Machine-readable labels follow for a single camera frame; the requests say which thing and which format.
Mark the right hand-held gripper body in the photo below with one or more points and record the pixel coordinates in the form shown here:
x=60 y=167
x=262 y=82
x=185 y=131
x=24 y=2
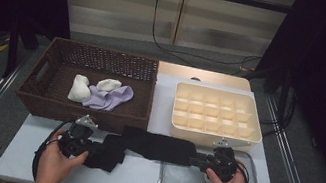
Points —
x=224 y=163

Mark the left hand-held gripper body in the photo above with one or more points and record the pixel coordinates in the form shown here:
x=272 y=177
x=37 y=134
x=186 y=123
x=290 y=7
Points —
x=77 y=144

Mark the cream divided organizer box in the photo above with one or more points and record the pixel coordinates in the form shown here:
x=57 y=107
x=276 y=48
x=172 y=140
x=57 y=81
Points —
x=177 y=131

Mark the brown wicker basket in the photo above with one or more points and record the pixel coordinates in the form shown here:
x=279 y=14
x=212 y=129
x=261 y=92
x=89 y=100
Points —
x=47 y=101

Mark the white sock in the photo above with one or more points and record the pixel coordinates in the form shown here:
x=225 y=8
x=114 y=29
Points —
x=108 y=84
x=79 y=90

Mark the person's left hand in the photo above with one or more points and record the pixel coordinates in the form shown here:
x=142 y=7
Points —
x=54 y=167

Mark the small white round disc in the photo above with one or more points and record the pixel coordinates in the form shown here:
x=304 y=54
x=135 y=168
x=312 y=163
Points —
x=207 y=180

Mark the lilac sock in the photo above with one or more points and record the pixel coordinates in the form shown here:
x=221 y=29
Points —
x=109 y=99

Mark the light wooden board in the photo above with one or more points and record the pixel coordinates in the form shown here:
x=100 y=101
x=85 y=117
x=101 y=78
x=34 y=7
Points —
x=220 y=78

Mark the black metal stand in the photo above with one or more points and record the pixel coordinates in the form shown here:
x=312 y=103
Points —
x=12 y=51

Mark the small yellow object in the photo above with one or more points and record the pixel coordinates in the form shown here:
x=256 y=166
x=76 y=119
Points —
x=0 y=48

